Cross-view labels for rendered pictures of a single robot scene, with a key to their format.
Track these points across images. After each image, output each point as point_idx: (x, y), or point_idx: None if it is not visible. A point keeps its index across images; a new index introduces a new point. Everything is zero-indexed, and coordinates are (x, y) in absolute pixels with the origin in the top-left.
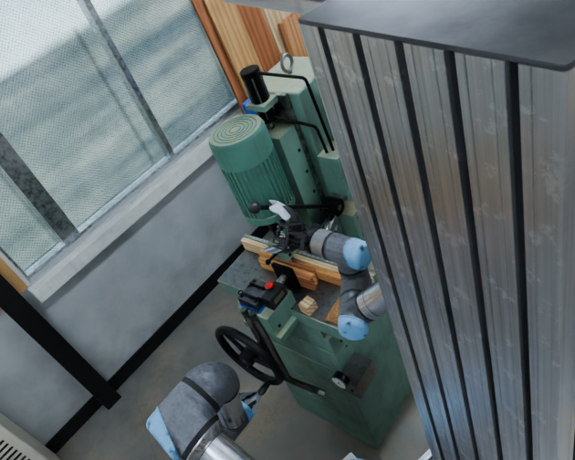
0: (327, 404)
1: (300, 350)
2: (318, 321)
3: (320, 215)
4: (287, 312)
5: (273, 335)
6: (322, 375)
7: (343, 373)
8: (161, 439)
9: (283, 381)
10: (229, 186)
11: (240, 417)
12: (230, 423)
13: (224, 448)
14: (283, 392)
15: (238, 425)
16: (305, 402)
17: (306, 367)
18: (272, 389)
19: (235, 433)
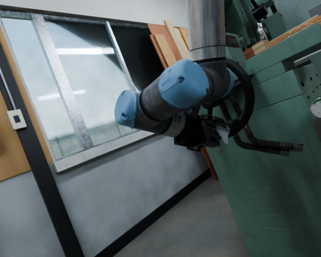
0: (292, 228)
1: (256, 133)
2: (278, 42)
3: (249, 32)
4: (241, 60)
5: (233, 72)
6: (285, 159)
7: None
8: None
9: (230, 249)
10: None
11: (222, 25)
12: (210, 23)
13: None
14: (232, 256)
15: (220, 51)
16: (261, 250)
17: (263, 162)
18: (221, 255)
19: (214, 73)
